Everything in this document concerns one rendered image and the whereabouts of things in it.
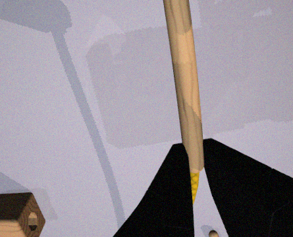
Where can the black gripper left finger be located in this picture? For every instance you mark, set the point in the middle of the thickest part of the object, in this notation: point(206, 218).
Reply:
point(166, 210)

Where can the wooden block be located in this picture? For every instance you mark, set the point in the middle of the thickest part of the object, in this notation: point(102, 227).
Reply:
point(20, 215)

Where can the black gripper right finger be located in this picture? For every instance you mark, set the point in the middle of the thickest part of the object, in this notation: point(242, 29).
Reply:
point(252, 199)

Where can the light wooden stick with small hole at end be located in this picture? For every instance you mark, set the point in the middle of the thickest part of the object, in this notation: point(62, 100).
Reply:
point(213, 234)

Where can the wooden stick with yellow cord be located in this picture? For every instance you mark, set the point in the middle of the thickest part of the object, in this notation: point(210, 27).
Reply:
point(181, 43)

